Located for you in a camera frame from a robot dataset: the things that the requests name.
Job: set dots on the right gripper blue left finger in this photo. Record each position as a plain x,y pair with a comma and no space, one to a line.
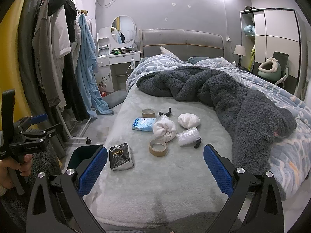
90,169

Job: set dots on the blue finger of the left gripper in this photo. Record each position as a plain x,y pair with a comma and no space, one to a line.
33,120
51,131

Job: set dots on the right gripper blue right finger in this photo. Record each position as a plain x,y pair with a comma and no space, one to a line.
217,166

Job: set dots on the black snack packet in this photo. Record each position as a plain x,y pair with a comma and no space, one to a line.
120,157

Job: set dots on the clear plastic wrapper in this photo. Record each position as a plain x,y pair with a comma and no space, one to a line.
190,136

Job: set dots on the white round pad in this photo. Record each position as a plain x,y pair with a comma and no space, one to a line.
188,120

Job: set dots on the white cloth ball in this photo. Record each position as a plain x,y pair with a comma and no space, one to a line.
164,128

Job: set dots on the blue tissue packet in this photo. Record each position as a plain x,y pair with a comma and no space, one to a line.
143,124

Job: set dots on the white clothes rack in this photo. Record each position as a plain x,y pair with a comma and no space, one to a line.
74,113

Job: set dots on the light blue hanging towel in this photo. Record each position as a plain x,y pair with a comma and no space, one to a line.
85,73

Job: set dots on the dark grey fluffy blanket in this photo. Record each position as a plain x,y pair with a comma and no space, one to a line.
251,119

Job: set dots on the bed with grey-green sheet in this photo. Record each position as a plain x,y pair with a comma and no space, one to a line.
157,190

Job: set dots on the grey floor cushion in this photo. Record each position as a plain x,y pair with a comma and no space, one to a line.
115,98

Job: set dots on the blue patterned duvet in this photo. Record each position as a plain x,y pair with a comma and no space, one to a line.
290,156

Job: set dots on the hanging white t-shirt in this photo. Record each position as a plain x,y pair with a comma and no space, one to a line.
60,34

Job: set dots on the white vanity desk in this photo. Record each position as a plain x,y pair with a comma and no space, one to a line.
114,61

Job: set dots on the white power strip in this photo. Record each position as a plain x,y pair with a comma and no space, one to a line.
132,63

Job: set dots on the black office chair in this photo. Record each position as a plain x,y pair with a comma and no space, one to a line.
282,60

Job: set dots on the green white plush pet bed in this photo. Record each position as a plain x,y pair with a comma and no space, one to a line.
270,70

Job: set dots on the round vanity mirror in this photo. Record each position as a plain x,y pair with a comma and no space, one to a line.
123,29

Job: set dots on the teal pillow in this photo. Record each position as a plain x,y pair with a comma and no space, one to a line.
193,60

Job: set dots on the bedside table lamp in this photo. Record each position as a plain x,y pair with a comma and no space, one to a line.
240,51

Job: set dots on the white pillow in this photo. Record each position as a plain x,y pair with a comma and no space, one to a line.
165,51

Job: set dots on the grey padded headboard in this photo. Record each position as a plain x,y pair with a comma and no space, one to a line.
182,43

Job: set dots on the blue plush on shelf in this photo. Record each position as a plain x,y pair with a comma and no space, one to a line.
249,30

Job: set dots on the white wardrobe cabinet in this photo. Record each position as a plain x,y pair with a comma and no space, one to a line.
276,30

